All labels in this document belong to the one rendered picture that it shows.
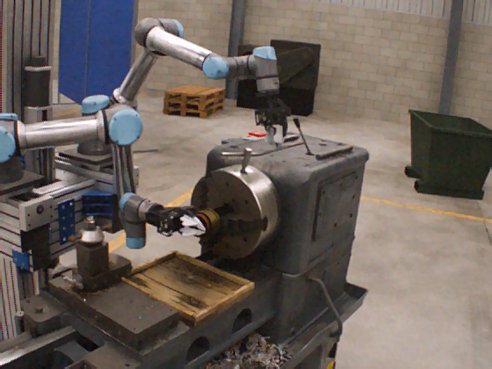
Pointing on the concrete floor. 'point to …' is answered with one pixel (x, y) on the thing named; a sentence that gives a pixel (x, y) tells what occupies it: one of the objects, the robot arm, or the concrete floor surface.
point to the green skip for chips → (449, 155)
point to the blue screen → (96, 48)
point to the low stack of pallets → (194, 100)
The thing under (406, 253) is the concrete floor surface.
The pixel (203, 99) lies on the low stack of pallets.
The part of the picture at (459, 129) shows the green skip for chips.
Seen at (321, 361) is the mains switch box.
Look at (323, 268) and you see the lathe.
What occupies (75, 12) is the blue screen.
